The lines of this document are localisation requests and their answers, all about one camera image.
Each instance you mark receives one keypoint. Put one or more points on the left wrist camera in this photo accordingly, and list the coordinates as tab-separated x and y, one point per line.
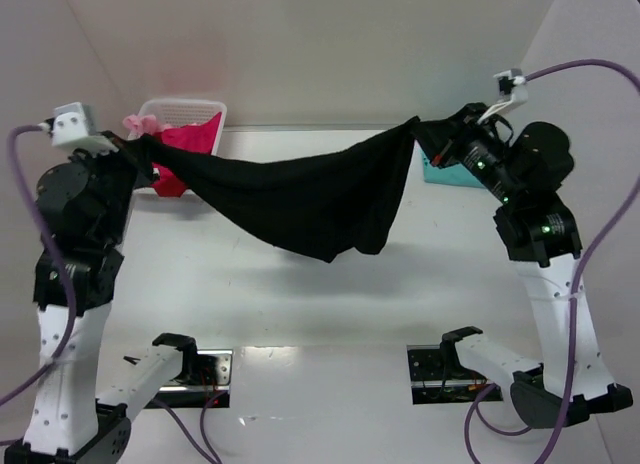
73	127

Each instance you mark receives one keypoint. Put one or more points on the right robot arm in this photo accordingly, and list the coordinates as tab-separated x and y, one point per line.
570	383

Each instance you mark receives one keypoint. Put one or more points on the pink cloth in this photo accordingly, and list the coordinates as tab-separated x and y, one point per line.
138	125

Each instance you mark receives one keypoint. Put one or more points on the black t shirt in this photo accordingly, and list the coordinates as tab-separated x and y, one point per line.
318	206

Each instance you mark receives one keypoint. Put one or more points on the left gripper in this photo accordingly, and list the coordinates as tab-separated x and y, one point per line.
129	159

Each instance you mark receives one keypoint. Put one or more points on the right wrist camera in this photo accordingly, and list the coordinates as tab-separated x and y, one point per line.
512	93

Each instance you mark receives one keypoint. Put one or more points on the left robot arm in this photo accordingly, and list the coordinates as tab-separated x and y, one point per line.
81	208

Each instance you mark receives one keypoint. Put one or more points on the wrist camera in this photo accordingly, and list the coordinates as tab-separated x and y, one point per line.
73	127
512	93

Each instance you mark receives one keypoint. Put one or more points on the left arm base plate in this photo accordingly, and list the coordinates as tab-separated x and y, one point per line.
210	380

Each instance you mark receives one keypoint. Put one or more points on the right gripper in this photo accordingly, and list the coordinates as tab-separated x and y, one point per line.
445	144

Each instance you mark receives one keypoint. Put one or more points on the magenta t shirt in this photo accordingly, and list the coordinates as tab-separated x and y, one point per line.
195	138

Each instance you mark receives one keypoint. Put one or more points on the folded teal t shirt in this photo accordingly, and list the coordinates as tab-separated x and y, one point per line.
457	175

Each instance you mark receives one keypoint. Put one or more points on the white plastic basket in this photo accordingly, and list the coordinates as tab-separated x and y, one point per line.
183	111

